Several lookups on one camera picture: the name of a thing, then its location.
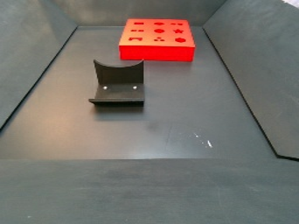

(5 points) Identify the black curved holder stand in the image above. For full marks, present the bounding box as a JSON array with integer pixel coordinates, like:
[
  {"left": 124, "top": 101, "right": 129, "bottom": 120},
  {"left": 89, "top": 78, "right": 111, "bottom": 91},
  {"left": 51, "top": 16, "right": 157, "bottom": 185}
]
[{"left": 88, "top": 60, "right": 145, "bottom": 105}]

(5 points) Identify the red shape sorter block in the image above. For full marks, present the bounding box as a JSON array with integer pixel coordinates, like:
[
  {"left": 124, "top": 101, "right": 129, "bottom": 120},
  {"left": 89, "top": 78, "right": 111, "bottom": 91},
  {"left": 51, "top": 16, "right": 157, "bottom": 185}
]
[{"left": 119, "top": 18, "right": 196, "bottom": 61}]

